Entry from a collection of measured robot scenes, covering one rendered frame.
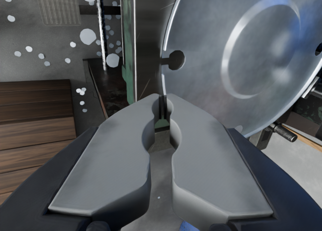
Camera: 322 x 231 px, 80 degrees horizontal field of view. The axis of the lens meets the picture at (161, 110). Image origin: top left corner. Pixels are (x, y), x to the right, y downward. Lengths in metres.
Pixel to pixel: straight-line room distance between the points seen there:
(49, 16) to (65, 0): 0.08
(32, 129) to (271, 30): 0.68
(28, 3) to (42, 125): 0.48
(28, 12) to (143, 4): 0.81
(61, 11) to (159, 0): 0.63
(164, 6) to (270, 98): 0.24
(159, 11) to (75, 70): 0.85
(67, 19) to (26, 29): 0.23
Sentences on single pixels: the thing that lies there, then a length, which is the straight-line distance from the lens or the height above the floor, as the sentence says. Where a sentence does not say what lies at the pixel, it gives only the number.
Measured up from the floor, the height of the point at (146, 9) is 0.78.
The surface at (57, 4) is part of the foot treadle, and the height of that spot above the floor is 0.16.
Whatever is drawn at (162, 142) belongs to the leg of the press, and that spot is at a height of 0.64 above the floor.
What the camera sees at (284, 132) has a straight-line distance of 0.44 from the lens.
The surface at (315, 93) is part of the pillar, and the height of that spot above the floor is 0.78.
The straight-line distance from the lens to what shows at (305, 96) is 0.42.
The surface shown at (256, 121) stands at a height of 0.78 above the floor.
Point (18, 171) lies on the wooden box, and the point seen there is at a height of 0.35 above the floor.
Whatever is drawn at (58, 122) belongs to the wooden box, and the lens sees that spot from 0.73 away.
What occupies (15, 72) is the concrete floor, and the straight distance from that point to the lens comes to 1.04.
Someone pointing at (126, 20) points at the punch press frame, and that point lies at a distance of 0.46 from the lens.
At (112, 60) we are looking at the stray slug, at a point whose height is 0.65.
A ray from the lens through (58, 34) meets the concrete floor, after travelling 0.98.
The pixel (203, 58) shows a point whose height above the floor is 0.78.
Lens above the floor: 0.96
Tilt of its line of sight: 51 degrees down
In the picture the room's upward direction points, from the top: 141 degrees clockwise
